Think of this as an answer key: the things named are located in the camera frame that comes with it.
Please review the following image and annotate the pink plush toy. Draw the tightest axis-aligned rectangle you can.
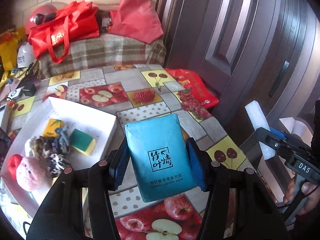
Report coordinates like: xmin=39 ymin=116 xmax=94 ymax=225
xmin=16 ymin=157 xmax=52 ymax=192

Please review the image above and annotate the black white patterned scrunchie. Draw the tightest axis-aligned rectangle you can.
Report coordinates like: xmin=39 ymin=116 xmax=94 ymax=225
xmin=47 ymin=153 xmax=71 ymax=178

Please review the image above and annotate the small white sponge block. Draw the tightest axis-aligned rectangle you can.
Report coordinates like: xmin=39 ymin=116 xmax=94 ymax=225
xmin=244 ymin=100 xmax=277 ymax=160

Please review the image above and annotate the purple grey braided rope knot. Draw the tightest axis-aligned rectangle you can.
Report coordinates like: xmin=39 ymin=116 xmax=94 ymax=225
xmin=52 ymin=125 xmax=70 ymax=155

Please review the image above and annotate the green yellow scrub sponge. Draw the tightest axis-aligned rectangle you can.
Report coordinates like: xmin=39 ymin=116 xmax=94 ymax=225
xmin=69 ymin=129 xmax=96 ymax=156

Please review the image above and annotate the yellow tissue pack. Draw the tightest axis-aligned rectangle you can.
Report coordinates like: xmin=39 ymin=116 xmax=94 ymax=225
xmin=42 ymin=119 xmax=65 ymax=138

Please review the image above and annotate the blue tissue pack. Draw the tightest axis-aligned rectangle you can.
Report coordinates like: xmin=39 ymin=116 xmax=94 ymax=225
xmin=125 ymin=114 xmax=196 ymax=203

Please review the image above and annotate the black smartphone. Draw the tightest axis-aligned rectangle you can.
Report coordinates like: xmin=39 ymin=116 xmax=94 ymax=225
xmin=0 ymin=128 xmax=12 ymax=170

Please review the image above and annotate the white cardboard tray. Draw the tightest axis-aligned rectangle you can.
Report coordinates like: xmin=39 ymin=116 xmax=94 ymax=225
xmin=1 ymin=97 xmax=117 ymax=217

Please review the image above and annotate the red snack package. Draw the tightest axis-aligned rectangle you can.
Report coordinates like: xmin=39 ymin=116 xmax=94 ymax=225
xmin=165 ymin=68 xmax=219 ymax=109

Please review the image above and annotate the white helmet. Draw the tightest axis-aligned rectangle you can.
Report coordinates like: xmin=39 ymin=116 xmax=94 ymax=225
xmin=17 ymin=42 xmax=36 ymax=68

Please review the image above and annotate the plaid blanket bundle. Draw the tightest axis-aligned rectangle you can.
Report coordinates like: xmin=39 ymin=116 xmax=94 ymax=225
xmin=38 ymin=34 xmax=167 ymax=79

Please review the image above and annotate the yellow shopping bag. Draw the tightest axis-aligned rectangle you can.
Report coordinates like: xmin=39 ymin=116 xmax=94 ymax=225
xmin=0 ymin=27 xmax=26 ymax=71

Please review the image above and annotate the red tote bag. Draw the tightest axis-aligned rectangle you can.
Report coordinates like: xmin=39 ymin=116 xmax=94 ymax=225
xmin=28 ymin=1 xmax=100 ymax=63

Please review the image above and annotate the pink helmet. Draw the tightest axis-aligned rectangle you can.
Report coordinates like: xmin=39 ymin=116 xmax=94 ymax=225
xmin=24 ymin=4 xmax=57 ymax=35

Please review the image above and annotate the red paper bag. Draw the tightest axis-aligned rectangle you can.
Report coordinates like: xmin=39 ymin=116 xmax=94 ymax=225
xmin=107 ymin=0 xmax=163 ymax=44

